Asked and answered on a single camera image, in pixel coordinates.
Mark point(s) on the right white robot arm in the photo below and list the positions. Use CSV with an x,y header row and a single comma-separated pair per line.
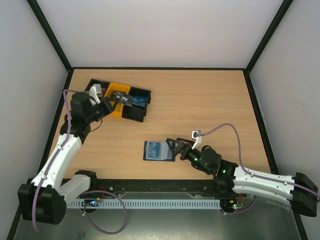
x,y
297,192

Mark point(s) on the black enclosure frame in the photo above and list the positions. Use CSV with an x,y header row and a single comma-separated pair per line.
x,y
281,12

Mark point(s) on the black bin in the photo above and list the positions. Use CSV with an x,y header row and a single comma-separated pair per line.
x,y
137,113
104,85

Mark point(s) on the black bin left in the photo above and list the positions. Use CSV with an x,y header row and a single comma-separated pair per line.
x,y
104,85

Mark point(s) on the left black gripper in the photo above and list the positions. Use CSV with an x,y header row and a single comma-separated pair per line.
x,y
108,108

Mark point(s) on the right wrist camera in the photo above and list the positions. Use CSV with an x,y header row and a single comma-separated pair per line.
x,y
197,138

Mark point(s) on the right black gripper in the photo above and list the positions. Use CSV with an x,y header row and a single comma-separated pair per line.
x,y
182,146

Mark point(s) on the blue card in holder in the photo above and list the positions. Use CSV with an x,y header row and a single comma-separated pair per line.
x,y
153,150

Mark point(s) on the black VIP card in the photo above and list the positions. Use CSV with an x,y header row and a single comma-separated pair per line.
x,y
124,98

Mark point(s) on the black bin right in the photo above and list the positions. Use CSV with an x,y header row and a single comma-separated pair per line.
x,y
137,113

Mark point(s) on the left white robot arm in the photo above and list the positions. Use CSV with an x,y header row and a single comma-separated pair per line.
x,y
45,198

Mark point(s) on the black rail base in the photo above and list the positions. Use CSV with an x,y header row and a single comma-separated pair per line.
x,y
205,188

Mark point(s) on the white slotted cable duct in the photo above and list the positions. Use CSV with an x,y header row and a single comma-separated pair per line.
x,y
201,204

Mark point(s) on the blue card holder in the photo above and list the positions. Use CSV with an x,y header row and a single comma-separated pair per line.
x,y
165,154

